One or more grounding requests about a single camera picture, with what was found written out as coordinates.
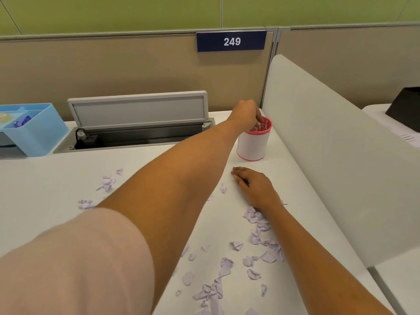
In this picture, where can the person's left hand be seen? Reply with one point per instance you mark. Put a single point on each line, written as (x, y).
(244, 116)

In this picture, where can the person's right hand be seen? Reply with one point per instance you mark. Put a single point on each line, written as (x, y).
(259, 190)

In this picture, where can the pink and white cup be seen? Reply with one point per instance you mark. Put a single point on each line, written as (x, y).
(251, 145)

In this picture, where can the heap of paper scraps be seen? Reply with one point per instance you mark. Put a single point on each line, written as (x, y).
(257, 223)

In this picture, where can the blue desk organizer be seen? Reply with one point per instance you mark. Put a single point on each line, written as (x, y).
(42, 137)

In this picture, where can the purple stapler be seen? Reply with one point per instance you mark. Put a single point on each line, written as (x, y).
(22, 121)

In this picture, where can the clear tape roll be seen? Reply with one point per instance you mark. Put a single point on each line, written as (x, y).
(5, 118)

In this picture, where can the person's right forearm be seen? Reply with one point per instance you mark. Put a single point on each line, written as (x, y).
(318, 269)

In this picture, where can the black desk organizer box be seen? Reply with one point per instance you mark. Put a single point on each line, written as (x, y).
(407, 108)

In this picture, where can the blue number sign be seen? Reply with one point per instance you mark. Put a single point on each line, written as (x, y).
(210, 41)

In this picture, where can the white side divider panel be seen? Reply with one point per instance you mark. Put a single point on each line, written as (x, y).
(328, 144)

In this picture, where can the beige partition panel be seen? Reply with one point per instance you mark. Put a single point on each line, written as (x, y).
(344, 62)
(98, 68)

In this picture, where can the pink shirt sleeve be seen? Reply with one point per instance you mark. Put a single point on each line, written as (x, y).
(75, 265)

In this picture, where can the grey partition post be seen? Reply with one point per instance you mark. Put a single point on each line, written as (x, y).
(272, 62)

